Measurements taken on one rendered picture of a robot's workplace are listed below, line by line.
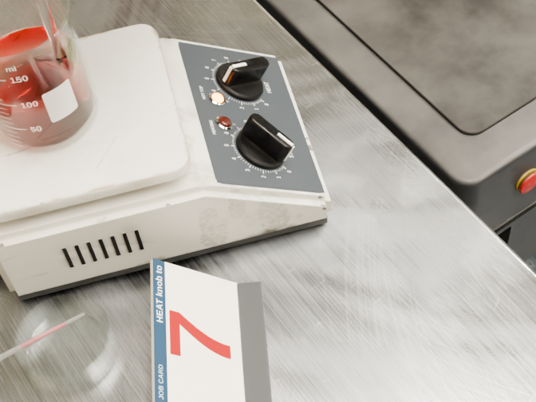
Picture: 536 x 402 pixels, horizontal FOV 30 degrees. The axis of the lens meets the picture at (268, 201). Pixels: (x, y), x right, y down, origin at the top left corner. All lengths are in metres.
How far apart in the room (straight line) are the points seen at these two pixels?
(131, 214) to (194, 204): 0.04
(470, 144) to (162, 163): 0.66
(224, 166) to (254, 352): 0.11
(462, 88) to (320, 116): 0.55
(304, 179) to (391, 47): 0.67
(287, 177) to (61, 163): 0.13
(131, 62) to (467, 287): 0.24
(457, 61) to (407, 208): 0.62
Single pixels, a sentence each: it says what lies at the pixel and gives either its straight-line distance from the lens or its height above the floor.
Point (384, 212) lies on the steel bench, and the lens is 0.63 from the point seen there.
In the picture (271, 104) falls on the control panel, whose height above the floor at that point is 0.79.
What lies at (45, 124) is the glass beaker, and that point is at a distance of 0.56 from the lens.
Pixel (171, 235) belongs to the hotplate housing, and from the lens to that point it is 0.59.
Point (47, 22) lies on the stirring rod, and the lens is 0.54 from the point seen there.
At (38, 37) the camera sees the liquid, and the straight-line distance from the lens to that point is 0.58.
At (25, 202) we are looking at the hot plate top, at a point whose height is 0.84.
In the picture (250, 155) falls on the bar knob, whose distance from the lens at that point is 0.59.
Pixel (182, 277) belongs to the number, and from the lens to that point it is 0.58.
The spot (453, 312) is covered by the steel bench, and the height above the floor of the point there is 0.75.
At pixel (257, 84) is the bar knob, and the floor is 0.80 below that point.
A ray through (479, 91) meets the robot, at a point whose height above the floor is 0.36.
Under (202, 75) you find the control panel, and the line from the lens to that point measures 0.63.
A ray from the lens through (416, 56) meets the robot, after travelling 1.25.
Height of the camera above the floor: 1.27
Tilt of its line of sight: 55 degrees down
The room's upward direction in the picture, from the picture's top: 7 degrees counter-clockwise
